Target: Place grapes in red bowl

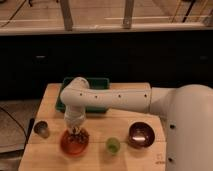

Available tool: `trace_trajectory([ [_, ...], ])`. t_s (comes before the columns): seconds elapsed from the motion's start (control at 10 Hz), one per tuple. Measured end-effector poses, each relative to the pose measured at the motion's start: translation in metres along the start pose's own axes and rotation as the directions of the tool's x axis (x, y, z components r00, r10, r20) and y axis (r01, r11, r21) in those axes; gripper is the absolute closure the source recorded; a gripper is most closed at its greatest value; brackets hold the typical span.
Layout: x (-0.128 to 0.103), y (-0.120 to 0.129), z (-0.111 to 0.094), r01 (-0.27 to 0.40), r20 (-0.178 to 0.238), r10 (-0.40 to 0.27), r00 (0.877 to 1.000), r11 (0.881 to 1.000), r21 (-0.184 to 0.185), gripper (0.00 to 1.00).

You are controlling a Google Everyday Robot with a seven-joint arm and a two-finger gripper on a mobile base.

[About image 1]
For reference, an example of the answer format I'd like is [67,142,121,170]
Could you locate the dark purple bowl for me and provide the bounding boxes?
[128,122,155,148]

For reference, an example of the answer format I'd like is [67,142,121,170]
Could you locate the green plastic tray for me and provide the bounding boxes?
[55,77,110,113]

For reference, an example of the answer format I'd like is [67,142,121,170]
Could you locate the green cup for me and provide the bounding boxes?
[105,137,120,155]

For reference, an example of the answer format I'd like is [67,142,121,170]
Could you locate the red bowl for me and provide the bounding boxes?
[60,130,89,157]

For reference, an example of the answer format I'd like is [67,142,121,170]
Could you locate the black cable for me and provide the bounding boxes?
[0,106,29,144]

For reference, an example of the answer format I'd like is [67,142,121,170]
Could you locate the grey metal cup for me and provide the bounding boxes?
[34,121,50,138]

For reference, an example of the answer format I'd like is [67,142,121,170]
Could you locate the dark purple grapes bunch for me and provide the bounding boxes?
[68,128,89,143]

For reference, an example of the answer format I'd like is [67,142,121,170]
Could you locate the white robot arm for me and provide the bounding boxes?
[60,77,213,171]

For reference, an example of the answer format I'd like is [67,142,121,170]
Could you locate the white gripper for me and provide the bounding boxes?
[64,106,86,129]

